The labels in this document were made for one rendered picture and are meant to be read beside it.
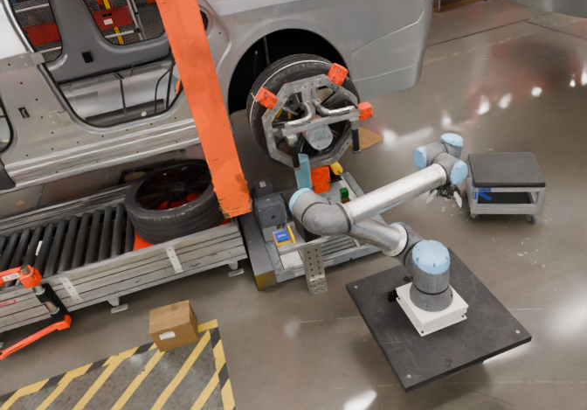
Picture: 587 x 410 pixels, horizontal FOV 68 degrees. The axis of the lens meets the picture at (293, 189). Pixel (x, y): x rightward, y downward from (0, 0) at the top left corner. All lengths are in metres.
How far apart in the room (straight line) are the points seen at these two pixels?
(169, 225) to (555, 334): 2.14
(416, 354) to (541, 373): 0.66
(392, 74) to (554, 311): 1.64
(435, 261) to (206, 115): 1.23
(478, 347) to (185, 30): 1.83
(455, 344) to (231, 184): 1.32
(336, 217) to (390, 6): 1.63
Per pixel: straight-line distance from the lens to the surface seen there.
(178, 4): 2.00
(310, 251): 2.39
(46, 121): 2.81
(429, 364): 2.02
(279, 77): 2.41
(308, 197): 1.62
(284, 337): 2.50
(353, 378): 2.33
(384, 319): 2.14
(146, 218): 2.74
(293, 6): 2.62
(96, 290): 2.88
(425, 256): 1.91
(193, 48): 2.04
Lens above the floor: 2.01
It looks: 36 degrees down
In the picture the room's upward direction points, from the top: 11 degrees counter-clockwise
